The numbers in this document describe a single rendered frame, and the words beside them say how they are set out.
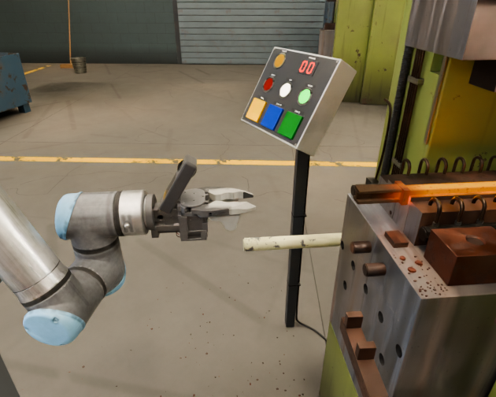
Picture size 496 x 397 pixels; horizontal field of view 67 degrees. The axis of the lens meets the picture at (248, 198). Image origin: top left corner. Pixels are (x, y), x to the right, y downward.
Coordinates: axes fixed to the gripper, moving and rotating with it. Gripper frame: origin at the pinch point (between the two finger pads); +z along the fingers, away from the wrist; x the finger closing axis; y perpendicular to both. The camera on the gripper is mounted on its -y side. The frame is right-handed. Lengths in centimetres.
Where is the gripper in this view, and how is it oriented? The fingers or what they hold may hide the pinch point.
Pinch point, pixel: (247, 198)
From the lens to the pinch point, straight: 75.4
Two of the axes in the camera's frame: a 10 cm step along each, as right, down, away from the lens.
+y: 0.0, 8.8, 4.8
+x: 0.9, 4.8, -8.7
